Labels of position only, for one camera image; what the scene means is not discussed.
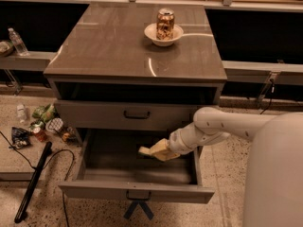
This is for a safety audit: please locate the black floor cable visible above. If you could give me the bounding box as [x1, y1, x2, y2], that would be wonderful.
[0, 130, 77, 227]
[258, 79, 275, 115]

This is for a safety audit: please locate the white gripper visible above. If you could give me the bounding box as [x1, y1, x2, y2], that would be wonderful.
[150, 123, 230, 162]

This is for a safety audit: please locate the bowl on left shelf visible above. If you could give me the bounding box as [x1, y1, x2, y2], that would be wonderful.
[0, 41, 14, 57]

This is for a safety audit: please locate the black bar on floor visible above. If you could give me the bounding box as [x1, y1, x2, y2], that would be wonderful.
[14, 142, 52, 223]

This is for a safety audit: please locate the crushed gold drink can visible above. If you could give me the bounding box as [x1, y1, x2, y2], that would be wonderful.
[156, 8, 174, 41]

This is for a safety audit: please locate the small bottle on floor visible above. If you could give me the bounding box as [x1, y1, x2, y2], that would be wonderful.
[16, 104, 27, 123]

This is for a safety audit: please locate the green snack bag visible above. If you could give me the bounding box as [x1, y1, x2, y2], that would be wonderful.
[32, 104, 57, 123]

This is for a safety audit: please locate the black floor cable left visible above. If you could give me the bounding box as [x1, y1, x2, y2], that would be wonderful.
[0, 130, 77, 227]

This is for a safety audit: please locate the white patterned cup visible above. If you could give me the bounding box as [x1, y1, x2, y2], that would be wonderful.
[45, 118, 63, 133]

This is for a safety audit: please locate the dark chip bag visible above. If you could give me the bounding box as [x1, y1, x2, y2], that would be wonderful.
[11, 127, 30, 148]

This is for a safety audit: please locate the black floor cable right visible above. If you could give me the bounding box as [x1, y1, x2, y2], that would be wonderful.
[258, 79, 275, 115]

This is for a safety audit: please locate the yellow sponge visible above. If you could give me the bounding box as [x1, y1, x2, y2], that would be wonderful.
[138, 147, 151, 157]

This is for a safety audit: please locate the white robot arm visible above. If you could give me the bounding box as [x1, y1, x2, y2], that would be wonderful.
[150, 107, 303, 227]

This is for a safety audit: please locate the grey open bottom drawer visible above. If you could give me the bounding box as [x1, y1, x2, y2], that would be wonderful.
[59, 129, 214, 203]

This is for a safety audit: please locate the grey drawer cabinet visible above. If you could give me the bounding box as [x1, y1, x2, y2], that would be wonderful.
[45, 3, 227, 142]

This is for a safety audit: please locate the clear plastic water bottle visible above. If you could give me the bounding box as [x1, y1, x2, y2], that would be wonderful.
[9, 27, 29, 56]

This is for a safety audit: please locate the red can on floor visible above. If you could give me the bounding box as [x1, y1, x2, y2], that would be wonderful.
[32, 127, 47, 142]

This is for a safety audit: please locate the white ceramic bowl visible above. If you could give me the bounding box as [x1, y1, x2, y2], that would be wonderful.
[144, 24, 184, 47]

